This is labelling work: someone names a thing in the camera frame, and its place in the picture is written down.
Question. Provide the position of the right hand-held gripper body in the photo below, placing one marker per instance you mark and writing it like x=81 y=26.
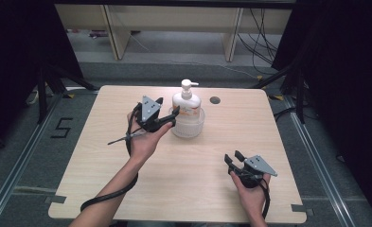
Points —
x=252 y=170

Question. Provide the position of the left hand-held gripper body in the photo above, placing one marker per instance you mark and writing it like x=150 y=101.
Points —
x=150 y=113

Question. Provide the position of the white pump bottle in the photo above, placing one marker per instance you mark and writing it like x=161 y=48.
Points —
x=186 y=104

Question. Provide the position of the person's right hand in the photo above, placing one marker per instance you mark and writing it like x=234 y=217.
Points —
x=251 y=198

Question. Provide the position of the person's left hand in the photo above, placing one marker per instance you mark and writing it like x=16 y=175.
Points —
x=144 y=143

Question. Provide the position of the grey tape piece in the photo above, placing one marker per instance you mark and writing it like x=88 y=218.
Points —
x=300 y=208
x=56 y=199

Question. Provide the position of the yellow black tape piece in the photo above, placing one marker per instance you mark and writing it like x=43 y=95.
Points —
x=69 y=95
x=276 y=97

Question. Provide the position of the light wooden shelf unit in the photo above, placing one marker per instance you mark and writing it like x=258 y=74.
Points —
x=174 y=19

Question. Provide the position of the black metal stand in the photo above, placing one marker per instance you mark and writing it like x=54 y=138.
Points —
x=295 y=88
x=48 y=88

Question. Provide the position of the dark curtain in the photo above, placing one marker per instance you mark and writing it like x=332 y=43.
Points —
x=16 y=63
x=347 y=78

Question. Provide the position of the metal floor rail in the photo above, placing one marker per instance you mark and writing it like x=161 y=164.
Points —
x=316 y=157
x=19 y=160

